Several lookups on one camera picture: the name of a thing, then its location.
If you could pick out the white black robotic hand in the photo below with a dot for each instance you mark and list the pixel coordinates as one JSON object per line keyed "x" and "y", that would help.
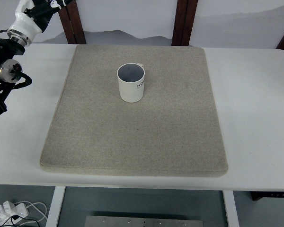
{"x": 32, "y": 18}

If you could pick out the white ribbed cup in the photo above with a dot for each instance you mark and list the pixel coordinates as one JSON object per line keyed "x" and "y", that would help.
{"x": 131, "y": 78}

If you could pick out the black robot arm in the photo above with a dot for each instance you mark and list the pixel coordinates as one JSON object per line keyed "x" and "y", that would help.
{"x": 11, "y": 74}

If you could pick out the beige felt mat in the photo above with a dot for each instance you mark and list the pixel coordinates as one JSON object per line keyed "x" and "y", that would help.
{"x": 172, "y": 131}

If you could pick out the white power strip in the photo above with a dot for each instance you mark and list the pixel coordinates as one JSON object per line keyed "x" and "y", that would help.
{"x": 11, "y": 213}

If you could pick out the white table leg left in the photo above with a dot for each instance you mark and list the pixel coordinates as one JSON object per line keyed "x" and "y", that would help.
{"x": 56, "y": 205}

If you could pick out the white table leg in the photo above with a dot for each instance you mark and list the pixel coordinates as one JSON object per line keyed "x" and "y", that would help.
{"x": 230, "y": 208}
{"x": 56, "y": 205}

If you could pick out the white table leg right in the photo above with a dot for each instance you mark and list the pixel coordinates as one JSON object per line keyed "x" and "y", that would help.
{"x": 230, "y": 208}

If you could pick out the dark wooden screen frame left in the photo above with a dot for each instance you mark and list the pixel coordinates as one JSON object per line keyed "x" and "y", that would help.
{"x": 71, "y": 23}

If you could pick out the dark wooden screen frame middle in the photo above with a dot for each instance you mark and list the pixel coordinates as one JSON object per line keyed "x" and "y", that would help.
{"x": 184, "y": 20}

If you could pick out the grey metal base plate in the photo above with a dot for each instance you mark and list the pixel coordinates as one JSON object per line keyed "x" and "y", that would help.
{"x": 110, "y": 221}

